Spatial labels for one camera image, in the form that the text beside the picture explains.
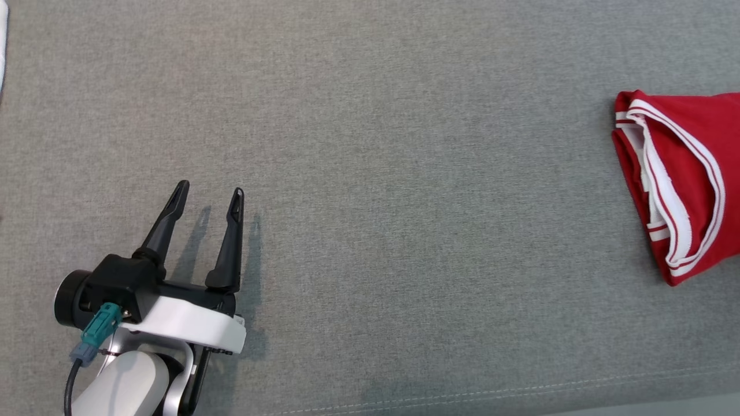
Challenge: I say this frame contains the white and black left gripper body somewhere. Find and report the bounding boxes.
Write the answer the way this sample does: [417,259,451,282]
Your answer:
[119,281,247,355]

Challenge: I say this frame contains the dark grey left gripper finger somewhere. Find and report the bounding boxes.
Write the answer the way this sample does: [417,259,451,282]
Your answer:
[205,188,246,293]
[133,180,191,267]

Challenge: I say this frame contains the red t-shirt with white sleeves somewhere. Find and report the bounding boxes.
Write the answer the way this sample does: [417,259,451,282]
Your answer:
[612,90,740,287]

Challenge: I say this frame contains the teal cable connector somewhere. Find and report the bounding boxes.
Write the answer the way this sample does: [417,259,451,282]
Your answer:
[69,302,124,368]

